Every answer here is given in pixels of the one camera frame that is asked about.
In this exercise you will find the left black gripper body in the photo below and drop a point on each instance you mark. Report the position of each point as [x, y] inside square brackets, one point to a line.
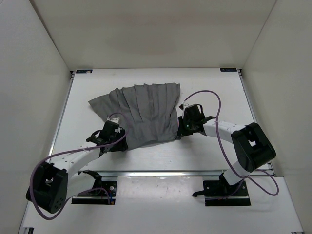
[120, 133]

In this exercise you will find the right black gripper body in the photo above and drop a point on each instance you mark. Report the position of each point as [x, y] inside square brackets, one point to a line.
[186, 124]

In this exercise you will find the grey pleated skirt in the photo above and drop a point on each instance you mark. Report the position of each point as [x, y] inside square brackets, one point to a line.
[150, 111]

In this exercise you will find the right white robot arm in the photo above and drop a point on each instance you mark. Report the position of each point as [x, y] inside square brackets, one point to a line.
[252, 147]

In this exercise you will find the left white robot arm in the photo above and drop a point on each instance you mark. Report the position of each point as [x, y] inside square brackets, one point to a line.
[55, 180]

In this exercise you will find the right blue corner label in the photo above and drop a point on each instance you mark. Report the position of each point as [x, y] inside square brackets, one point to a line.
[228, 69]

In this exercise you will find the blue corner label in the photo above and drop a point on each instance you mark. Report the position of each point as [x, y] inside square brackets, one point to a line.
[84, 71]
[228, 69]

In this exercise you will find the left blue corner label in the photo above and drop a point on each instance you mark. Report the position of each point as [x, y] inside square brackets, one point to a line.
[84, 71]

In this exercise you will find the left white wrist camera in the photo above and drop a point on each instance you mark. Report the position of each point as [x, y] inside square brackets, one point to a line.
[115, 120]

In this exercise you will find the aluminium front table rail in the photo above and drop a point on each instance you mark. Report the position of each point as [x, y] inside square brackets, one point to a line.
[159, 173]

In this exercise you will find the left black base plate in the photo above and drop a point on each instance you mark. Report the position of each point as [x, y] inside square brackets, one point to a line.
[104, 193]

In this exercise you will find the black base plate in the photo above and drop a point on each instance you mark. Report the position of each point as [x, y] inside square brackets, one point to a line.
[104, 193]
[217, 195]

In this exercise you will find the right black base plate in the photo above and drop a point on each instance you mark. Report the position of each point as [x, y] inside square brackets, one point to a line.
[217, 195]

